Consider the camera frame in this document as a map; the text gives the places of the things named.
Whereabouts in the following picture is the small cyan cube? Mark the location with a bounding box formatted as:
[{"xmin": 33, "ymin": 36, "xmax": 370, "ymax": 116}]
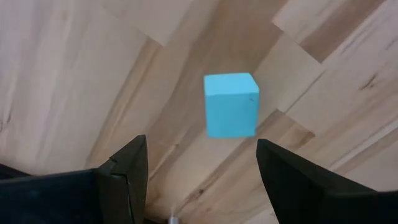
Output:
[{"xmin": 203, "ymin": 72, "xmax": 261, "ymax": 139}]

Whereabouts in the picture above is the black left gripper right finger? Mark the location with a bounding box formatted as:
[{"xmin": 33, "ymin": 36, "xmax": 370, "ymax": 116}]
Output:
[{"xmin": 256, "ymin": 138, "xmax": 398, "ymax": 224}]

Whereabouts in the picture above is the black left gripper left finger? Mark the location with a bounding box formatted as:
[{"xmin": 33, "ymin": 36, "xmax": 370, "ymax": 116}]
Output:
[{"xmin": 0, "ymin": 134, "xmax": 149, "ymax": 224}]

